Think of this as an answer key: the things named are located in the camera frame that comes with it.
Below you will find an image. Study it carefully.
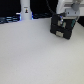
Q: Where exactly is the black kcup holder drawer box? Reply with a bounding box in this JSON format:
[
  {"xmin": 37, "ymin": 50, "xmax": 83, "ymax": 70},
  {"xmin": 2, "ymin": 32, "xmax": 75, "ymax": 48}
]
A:
[{"xmin": 50, "ymin": 15, "xmax": 73, "ymax": 39}]

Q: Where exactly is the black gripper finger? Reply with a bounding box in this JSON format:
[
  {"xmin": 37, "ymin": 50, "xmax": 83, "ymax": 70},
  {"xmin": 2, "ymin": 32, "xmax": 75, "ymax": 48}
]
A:
[
  {"xmin": 58, "ymin": 13, "xmax": 65, "ymax": 25},
  {"xmin": 69, "ymin": 19, "xmax": 76, "ymax": 30}
]

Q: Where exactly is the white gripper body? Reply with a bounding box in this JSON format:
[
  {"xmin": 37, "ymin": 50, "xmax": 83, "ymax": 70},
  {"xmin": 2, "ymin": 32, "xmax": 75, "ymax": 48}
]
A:
[{"xmin": 56, "ymin": 0, "xmax": 84, "ymax": 17}]

